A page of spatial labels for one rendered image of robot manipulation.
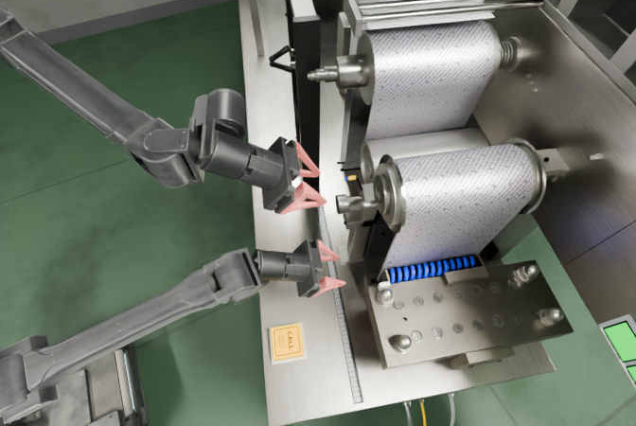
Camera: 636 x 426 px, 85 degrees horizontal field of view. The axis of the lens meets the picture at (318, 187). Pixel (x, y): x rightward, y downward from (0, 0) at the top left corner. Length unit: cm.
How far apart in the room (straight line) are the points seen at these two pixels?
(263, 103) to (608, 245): 107
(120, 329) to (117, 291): 146
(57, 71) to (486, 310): 89
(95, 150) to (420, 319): 241
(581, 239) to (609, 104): 24
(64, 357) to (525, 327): 85
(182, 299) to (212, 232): 146
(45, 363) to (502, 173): 81
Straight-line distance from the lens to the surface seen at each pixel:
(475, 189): 65
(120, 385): 173
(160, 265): 210
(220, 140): 47
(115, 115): 55
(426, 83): 73
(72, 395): 179
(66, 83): 63
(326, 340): 90
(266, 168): 49
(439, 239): 75
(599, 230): 76
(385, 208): 62
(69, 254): 238
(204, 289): 64
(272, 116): 128
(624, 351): 80
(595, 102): 73
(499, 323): 87
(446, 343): 81
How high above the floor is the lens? 179
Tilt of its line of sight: 56 degrees down
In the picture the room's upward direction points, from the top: straight up
